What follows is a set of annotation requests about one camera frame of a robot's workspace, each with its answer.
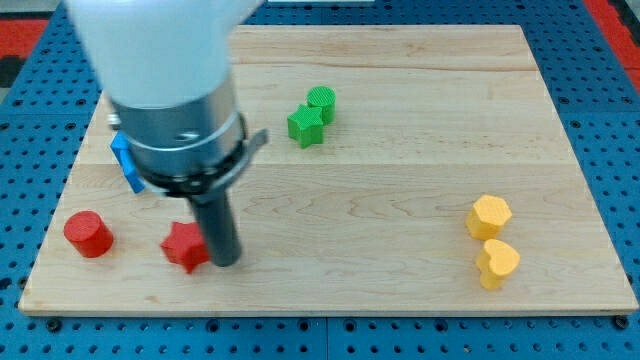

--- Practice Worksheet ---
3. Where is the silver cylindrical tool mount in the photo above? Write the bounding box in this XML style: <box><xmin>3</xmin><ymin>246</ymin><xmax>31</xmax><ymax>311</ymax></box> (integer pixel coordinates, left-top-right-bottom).
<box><xmin>111</xmin><ymin>75</ymin><xmax>269</xmax><ymax>198</ymax></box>

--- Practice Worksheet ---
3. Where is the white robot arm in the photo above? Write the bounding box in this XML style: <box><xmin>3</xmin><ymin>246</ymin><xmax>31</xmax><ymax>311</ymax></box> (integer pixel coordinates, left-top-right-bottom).
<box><xmin>65</xmin><ymin>0</ymin><xmax>268</xmax><ymax>267</ymax></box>

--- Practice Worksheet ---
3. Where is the red cylinder block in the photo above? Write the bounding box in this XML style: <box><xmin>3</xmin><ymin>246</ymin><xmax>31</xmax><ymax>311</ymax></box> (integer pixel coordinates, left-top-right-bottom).
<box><xmin>63</xmin><ymin>210</ymin><xmax>114</xmax><ymax>258</ymax></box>

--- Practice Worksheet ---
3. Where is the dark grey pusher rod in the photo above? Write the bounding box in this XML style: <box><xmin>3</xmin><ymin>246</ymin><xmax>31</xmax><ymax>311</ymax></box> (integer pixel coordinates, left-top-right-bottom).
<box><xmin>189</xmin><ymin>192</ymin><xmax>242</xmax><ymax>267</ymax></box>

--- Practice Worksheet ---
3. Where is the blue block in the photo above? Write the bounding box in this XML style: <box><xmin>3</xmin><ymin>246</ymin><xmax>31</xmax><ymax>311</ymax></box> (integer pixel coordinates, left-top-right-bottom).
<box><xmin>110</xmin><ymin>132</ymin><xmax>145</xmax><ymax>194</ymax></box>

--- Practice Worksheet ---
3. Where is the green cylinder block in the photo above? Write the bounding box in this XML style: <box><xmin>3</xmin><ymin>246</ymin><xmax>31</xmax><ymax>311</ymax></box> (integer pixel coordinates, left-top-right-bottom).
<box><xmin>306</xmin><ymin>86</ymin><xmax>336</xmax><ymax>125</ymax></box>

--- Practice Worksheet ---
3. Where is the yellow heart block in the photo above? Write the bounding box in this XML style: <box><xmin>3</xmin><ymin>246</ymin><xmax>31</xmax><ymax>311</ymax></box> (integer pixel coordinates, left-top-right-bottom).
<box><xmin>476</xmin><ymin>239</ymin><xmax>521</xmax><ymax>290</ymax></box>

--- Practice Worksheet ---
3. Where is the green star block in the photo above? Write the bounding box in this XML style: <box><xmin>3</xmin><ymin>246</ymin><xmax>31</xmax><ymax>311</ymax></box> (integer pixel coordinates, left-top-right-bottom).
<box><xmin>287</xmin><ymin>104</ymin><xmax>324</xmax><ymax>149</ymax></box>

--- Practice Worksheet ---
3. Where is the yellow hexagon block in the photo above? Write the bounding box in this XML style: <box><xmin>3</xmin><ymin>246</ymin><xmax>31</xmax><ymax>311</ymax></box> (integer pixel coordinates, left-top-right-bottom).
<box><xmin>465</xmin><ymin>194</ymin><xmax>513</xmax><ymax>240</ymax></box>

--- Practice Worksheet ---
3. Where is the wooden board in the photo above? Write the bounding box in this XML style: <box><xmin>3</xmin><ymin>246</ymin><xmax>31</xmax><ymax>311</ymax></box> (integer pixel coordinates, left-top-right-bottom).
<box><xmin>19</xmin><ymin>25</ymin><xmax>638</xmax><ymax>317</ymax></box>

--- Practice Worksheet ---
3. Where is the red star block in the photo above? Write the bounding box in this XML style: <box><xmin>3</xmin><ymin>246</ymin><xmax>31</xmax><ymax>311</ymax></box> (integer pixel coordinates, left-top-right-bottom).
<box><xmin>160</xmin><ymin>222</ymin><xmax>210</xmax><ymax>274</ymax></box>

